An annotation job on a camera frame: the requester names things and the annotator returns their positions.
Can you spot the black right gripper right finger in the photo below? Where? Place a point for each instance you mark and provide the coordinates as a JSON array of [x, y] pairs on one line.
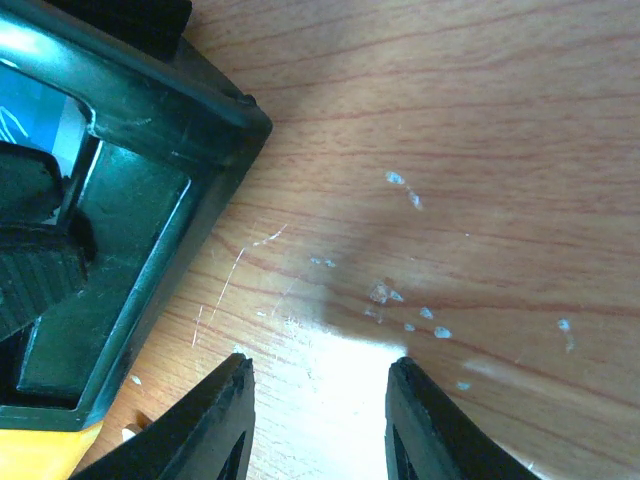
[[429, 437]]

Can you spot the stack of blue cards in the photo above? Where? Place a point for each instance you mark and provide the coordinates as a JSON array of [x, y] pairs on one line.
[[38, 116]]

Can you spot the yellow plastic bin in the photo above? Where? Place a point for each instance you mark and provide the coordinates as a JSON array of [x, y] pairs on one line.
[[31, 454]]

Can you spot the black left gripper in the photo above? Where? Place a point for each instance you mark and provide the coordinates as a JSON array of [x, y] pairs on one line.
[[42, 263]]

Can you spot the black bin with blue cards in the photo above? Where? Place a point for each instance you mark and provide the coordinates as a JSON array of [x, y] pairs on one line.
[[168, 140]]

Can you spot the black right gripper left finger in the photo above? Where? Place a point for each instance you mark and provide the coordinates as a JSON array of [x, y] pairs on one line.
[[208, 434]]

